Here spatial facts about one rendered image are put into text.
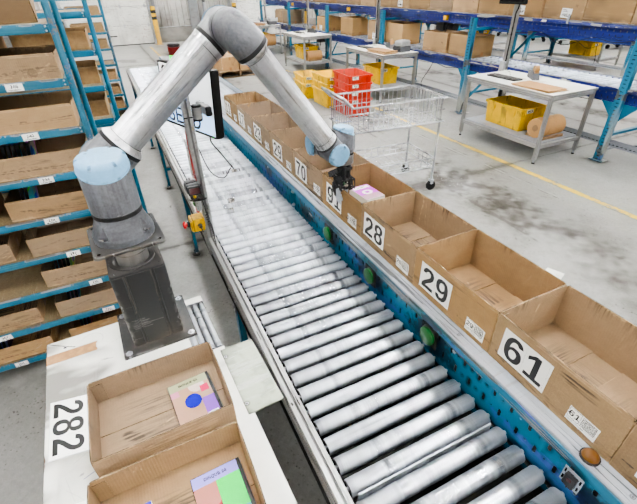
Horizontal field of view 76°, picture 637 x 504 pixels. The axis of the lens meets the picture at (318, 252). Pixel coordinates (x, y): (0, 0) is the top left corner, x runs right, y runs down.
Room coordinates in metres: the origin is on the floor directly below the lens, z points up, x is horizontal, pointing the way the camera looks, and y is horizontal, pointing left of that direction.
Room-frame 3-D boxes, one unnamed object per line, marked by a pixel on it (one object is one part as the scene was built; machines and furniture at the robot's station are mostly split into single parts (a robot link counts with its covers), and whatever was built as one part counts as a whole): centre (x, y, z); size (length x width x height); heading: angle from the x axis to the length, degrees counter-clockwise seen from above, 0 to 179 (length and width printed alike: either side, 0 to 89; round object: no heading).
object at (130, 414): (0.77, 0.49, 0.80); 0.38 x 0.28 x 0.10; 116
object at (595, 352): (0.76, -0.74, 0.96); 0.39 x 0.29 x 0.17; 25
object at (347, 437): (0.77, -0.23, 0.72); 0.52 x 0.05 x 0.05; 115
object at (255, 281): (1.53, 0.12, 0.72); 0.52 x 0.05 x 0.05; 115
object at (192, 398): (0.81, 0.40, 0.76); 0.19 x 0.14 x 0.02; 30
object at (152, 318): (1.17, 0.64, 0.91); 0.26 x 0.26 x 0.33; 28
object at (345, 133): (1.74, -0.12, 1.28); 0.10 x 0.09 x 0.12; 116
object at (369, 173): (1.82, -0.25, 0.96); 0.39 x 0.29 x 0.17; 25
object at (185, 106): (1.85, 0.57, 1.11); 0.12 x 0.05 x 0.88; 25
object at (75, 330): (1.91, 1.32, 0.19); 0.40 x 0.30 x 0.10; 116
